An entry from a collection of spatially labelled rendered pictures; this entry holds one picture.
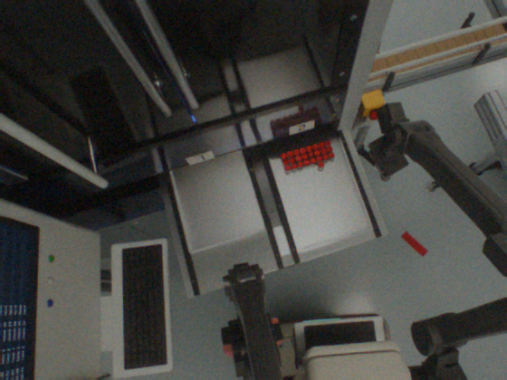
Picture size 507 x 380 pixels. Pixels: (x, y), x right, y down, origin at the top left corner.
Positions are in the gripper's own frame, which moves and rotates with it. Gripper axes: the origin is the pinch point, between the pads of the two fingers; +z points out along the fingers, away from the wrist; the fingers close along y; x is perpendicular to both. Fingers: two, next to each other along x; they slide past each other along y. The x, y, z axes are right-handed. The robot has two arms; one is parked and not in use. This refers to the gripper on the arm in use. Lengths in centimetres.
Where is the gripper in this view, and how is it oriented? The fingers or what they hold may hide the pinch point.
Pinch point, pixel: (380, 163)
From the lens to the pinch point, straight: 118.6
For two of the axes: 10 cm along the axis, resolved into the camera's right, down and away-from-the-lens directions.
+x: -8.6, 5.0, -1.0
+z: -0.1, 1.8, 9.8
